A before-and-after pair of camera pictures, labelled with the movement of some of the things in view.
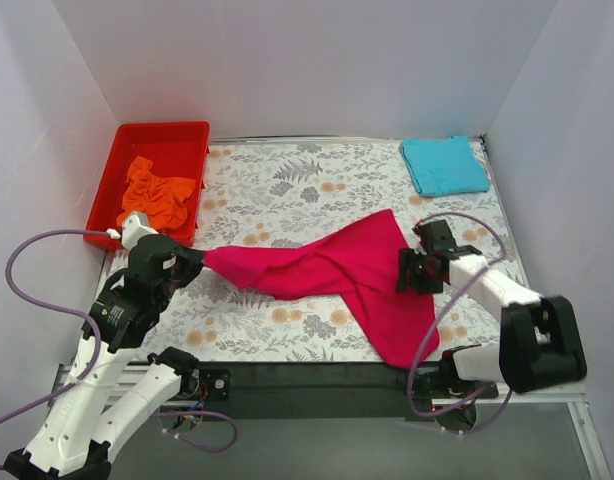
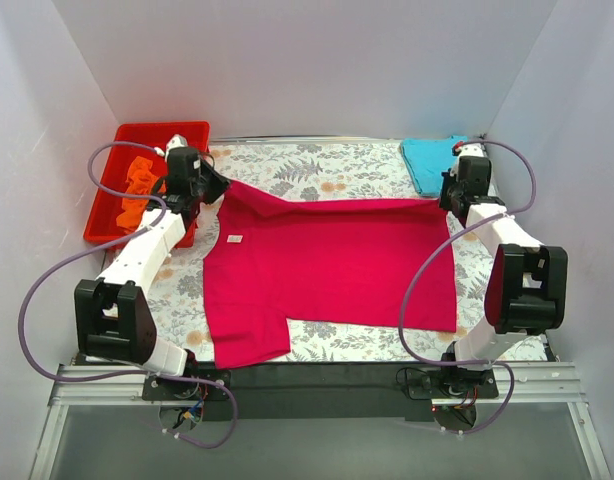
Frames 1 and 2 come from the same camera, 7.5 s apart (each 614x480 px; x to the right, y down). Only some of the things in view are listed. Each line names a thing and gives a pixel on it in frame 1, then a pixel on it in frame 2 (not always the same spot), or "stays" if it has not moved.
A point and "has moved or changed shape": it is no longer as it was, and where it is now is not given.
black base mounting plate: x=280 y=392 stays
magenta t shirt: x=357 y=262 has moved or changed shape
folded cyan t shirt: x=443 y=166 stays
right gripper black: x=409 y=271 to x=450 y=195
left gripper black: x=185 y=263 to x=213 y=181
